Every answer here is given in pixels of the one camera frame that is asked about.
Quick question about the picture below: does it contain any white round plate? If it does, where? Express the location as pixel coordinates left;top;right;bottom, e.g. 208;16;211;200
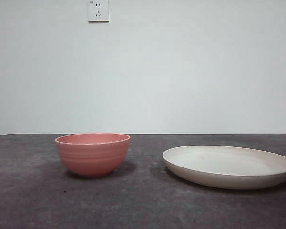
162;145;286;190

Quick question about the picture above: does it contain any red ribbed bowl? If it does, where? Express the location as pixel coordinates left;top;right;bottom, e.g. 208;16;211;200
54;133;131;179

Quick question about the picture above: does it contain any white wall socket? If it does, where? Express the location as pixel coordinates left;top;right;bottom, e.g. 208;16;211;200
88;0;110;24

